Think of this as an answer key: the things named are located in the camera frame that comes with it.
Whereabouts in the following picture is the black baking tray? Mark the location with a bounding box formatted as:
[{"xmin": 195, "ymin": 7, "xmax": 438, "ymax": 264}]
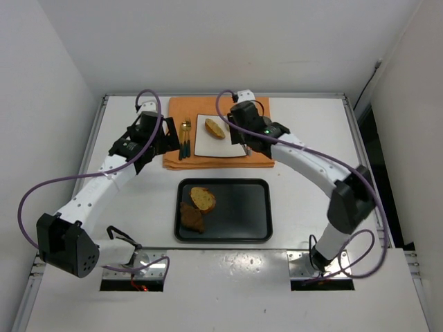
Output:
[{"xmin": 174, "ymin": 178, "xmax": 273, "ymax": 244}]

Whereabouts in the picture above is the black wall cable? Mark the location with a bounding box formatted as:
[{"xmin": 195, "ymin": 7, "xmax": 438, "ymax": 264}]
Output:
[{"xmin": 352, "ymin": 59, "xmax": 383, "ymax": 111}]

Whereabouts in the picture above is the aluminium table frame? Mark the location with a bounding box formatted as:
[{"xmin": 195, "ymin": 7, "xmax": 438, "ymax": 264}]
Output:
[{"xmin": 10, "ymin": 91, "xmax": 430, "ymax": 332}]

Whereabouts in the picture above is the dark brown croissant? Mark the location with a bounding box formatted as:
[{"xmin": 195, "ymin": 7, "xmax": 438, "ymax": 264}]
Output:
[{"xmin": 180, "ymin": 202, "xmax": 205, "ymax": 234}]

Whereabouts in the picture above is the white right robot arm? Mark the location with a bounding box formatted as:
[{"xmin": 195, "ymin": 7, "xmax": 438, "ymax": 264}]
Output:
[{"xmin": 227, "ymin": 91, "xmax": 375, "ymax": 273}]

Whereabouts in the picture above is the white square plate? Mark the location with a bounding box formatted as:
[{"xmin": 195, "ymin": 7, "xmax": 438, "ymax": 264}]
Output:
[{"xmin": 194, "ymin": 114, "xmax": 246, "ymax": 158}]

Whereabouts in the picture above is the gold fork green handle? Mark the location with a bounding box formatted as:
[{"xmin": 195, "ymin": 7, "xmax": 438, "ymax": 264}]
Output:
[{"xmin": 183, "ymin": 133, "xmax": 186, "ymax": 158}]

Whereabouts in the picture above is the sliced bread piece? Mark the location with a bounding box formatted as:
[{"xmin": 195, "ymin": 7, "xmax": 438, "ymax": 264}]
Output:
[{"xmin": 190, "ymin": 187, "xmax": 216, "ymax": 214}]

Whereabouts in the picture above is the toasted bread slice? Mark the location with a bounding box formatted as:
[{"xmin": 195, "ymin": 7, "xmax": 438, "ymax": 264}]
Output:
[{"xmin": 204, "ymin": 118, "xmax": 226, "ymax": 140}]

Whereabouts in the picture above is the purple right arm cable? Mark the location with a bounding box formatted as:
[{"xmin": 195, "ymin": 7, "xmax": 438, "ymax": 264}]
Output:
[{"xmin": 215, "ymin": 89, "xmax": 390, "ymax": 286}]

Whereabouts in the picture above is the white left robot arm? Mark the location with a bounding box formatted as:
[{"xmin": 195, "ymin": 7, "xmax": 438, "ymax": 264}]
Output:
[{"xmin": 37, "ymin": 102, "xmax": 179, "ymax": 278}]

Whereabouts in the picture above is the orange cloth placemat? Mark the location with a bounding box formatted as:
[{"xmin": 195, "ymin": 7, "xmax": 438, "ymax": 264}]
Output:
[{"xmin": 163, "ymin": 96, "xmax": 275, "ymax": 170}]

